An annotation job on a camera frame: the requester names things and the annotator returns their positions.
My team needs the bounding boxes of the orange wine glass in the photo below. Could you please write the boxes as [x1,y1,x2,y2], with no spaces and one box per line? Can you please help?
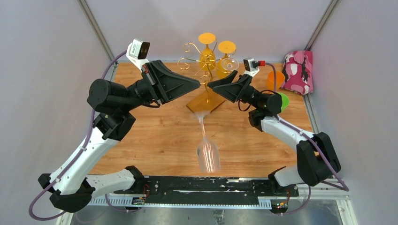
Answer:
[266,71,285,91]

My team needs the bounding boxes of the pink camouflage cloth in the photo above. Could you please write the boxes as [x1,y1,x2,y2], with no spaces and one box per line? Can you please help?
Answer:
[281,50,314,96]

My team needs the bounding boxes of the aluminium frame rail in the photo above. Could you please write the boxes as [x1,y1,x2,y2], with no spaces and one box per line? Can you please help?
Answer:
[56,173,358,225]

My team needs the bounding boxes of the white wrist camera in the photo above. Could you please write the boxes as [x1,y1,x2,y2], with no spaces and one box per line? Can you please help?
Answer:
[243,58,260,77]
[126,38,150,70]

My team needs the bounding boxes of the gold wire glass rack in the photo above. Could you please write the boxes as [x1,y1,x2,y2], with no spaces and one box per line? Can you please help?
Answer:
[177,41,225,113]

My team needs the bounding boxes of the clear wine glass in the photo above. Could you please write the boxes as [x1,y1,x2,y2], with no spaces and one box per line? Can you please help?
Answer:
[193,111,221,173]
[220,57,239,73]

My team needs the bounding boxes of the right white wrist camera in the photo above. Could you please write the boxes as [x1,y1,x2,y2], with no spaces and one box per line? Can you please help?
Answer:
[243,58,260,77]

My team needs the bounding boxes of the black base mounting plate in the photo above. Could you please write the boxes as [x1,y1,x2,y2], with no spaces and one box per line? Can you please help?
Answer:
[117,176,299,206]

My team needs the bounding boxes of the yellow wine glass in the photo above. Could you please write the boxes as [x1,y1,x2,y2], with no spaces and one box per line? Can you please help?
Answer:
[216,41,236,79]
[198,32,216,72]

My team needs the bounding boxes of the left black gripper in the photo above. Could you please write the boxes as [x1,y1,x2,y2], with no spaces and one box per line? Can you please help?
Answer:
[121,60,201,112]

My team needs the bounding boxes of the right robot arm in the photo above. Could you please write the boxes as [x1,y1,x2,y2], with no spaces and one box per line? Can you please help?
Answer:
[207,70,341,196]

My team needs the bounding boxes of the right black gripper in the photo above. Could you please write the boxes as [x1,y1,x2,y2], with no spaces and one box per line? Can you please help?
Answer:
[207,70,262,110]

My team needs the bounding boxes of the green wine glass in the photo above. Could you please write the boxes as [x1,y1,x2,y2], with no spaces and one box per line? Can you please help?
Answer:
[278,92,290,112]

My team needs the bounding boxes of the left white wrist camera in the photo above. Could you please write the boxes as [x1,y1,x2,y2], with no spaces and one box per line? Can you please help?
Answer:
[126,38,150,70]

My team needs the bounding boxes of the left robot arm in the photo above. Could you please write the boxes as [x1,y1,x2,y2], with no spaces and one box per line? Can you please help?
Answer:
[38,59,200,213]

